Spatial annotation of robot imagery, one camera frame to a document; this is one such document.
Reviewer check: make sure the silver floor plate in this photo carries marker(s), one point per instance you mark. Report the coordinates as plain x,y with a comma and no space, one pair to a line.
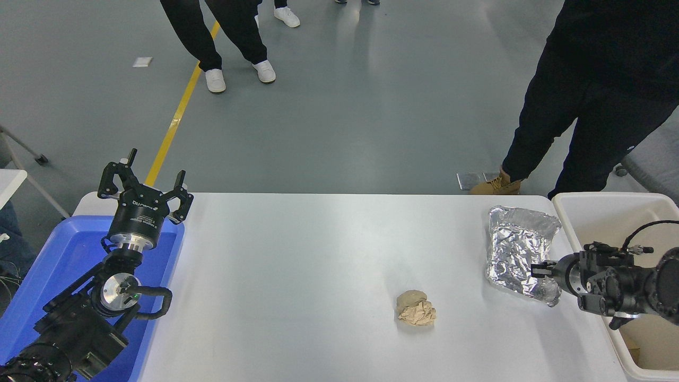
469,180

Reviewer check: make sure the grey metal frame with caster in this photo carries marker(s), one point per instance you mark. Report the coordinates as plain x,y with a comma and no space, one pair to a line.
37,185

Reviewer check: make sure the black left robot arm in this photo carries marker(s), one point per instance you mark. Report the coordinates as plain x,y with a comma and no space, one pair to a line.
79,329

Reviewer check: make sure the person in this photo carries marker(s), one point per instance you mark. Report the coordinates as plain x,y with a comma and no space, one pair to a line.
366,1
191,32
583,79
286,16
8,249

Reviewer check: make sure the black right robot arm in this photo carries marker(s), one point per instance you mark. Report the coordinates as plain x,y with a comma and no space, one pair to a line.
615,286

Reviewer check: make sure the white side table top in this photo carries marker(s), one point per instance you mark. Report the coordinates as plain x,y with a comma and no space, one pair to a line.
9,183

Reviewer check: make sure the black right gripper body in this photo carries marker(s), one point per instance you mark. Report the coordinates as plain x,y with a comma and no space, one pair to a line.
561,273

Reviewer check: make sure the small white paper scrap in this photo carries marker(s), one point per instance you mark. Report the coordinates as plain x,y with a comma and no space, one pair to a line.
142,61

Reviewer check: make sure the large pale plastic bin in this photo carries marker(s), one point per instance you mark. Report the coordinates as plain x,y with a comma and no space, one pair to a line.
599,223

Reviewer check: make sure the crumpled tan paper ball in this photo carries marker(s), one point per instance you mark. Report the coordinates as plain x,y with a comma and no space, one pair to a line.
416,310

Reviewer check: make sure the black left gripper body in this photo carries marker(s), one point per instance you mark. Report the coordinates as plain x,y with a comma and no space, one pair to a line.
139,215

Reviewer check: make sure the grey chair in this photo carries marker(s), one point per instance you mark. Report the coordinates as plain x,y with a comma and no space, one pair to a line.
658,164

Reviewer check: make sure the silver foil plate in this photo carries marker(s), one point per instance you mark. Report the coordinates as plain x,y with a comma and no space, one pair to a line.
514,249

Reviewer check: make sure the blue plastic tray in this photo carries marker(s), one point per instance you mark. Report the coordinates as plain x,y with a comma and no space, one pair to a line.
58,254

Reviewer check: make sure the tan cardboard piece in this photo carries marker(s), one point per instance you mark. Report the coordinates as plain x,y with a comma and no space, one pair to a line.
634,350

